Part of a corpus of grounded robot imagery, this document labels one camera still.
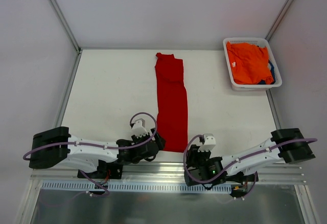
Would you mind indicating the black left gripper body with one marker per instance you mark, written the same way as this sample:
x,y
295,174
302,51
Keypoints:
x,y
155,143

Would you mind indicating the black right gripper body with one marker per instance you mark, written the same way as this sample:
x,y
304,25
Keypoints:
x,y
192,159

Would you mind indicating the red polo shirt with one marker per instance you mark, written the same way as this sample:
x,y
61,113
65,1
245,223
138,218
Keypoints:
x,y
172,101

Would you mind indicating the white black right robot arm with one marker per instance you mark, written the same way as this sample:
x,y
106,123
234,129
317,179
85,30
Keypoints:
x,y
284,145

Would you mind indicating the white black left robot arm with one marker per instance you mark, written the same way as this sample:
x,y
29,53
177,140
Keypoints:
x,y
56,147

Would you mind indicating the blue t shirt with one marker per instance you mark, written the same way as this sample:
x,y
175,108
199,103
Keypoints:
x,y
270,80

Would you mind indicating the orange t shirt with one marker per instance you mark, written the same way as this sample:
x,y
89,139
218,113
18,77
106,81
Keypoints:
x,y
248,62

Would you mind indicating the white plastic laundry basket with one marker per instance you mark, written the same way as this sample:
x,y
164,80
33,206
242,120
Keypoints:
x,y
261,42

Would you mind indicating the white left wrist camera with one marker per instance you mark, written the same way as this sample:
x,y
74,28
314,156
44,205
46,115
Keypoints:
x,y
138,128

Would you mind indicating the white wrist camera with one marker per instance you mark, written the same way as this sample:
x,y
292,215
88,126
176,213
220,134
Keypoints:
x,y
138,128
208,143

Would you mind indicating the aluminium mounting rail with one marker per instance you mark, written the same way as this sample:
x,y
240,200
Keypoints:
x,y
169,172

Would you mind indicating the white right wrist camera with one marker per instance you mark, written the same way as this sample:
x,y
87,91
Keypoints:
x,y
208,143

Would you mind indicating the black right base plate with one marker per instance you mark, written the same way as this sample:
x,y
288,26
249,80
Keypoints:
x,y
241,178

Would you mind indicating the white slotted cable duct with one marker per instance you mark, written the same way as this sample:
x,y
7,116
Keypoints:
x,y
134,187

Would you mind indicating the aluminium frame post left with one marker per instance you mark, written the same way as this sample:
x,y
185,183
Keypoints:
x,y
58,12

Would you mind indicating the aluminium frame post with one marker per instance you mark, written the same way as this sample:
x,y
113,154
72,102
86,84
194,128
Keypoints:
x,y
58,12
277,22

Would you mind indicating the aluminium frame post right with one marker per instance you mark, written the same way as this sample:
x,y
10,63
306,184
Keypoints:
x,y
277,22

